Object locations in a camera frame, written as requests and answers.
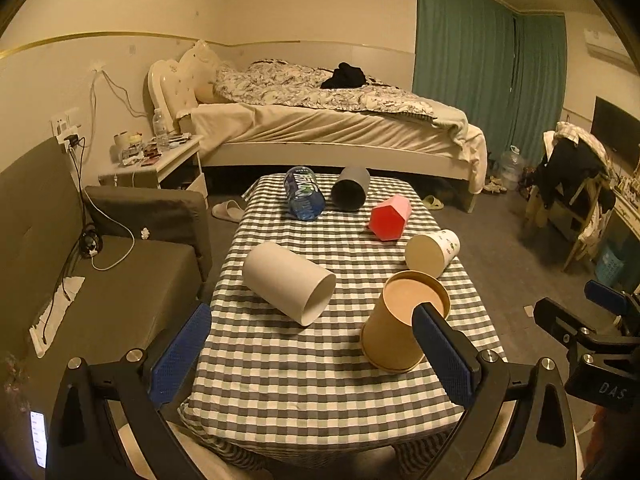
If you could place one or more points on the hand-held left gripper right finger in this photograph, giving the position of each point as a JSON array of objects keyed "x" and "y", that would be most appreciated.
[{"x": 442, "y": 357}]

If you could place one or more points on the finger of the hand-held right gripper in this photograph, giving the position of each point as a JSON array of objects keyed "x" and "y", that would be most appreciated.
[
  {"x": 562, "y": 319},
  {"x": 605, "y": 294}
]

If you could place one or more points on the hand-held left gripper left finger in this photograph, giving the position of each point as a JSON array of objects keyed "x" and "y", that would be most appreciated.
[{"x": 179, "y": 357}]

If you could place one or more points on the brown paper cup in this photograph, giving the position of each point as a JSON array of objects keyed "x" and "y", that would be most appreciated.
[{"x": 392, "y": 327}]

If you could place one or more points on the person's right forearm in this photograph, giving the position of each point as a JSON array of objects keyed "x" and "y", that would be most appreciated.
[{"x": 600, "y": 440}]

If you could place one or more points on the small printed paper cup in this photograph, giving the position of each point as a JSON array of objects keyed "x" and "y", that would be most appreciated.
[{"x": 427, "y": 255}]

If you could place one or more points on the large white cup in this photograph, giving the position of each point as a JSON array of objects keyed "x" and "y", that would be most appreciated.
[{"x": 285, "y": 277}]

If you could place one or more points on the red hexagonal cup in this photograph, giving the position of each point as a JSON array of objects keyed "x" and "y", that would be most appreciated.
[{"x": 387, "y": 221}]

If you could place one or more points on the grey cup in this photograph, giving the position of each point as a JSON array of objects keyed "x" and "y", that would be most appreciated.
[{"x": 348, "y": 191}]

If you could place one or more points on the blue plastic basket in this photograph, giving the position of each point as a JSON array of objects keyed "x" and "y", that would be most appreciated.
[{"x": 609, "y": 262}]

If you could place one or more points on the grey sofa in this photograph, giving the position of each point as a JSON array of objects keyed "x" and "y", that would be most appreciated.
[{"x": 125, "y": 280}]

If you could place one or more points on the grey checked tablecloth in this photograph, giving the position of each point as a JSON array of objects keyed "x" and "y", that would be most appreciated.
[{"x": 280, "y": 365}]

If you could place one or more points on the chair with clothes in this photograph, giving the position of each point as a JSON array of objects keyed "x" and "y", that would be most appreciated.
[{"x": 570, "y": 175}]

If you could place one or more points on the beige slipper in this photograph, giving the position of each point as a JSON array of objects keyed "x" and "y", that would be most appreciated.
[{"x": 227, "y": 210}]

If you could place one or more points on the green slipper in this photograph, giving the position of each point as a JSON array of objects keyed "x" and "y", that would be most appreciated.
[{"x": 432, "y": 202}]

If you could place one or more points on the large water jug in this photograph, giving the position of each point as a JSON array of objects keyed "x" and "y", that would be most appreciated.
[{"x": 512, "y": 167}]

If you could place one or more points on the lit phone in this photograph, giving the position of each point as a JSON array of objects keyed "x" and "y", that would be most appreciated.
[{"x": 38, "y": 435}]

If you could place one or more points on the black television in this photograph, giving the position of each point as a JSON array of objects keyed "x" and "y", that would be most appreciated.
[{"x": 615, "y": 127}]

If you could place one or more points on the white nightstand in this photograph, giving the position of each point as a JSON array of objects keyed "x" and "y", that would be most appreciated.
[{"x": 165, "y": 167}]

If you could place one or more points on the blue plastic water bottle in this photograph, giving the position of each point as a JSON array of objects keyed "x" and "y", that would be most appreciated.
[{"x": 303, "y": 195}]

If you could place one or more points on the clear water bottle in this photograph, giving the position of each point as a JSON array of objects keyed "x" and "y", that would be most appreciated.
[{"x": 160, "y": 130}]

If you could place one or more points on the white air conditioner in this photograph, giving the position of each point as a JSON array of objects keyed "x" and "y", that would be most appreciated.
[{"x": 607, "y": 45}]

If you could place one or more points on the white bed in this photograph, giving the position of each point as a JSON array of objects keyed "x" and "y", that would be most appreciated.
[{"x": 310, "y": 132}]

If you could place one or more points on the patterned blanket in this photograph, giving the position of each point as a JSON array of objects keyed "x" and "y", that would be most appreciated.
[{"x": 280, "y": 87}]

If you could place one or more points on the green curtain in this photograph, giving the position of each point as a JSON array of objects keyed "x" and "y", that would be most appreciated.
[{"x": 460, "y": 40}]

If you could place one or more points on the black clothing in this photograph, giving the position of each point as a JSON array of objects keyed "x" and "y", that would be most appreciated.
[{"x": 345, "y": 76}]

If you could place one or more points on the white wall socket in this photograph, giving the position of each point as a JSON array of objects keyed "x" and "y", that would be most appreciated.
[{"x": 65, "y": 125}]

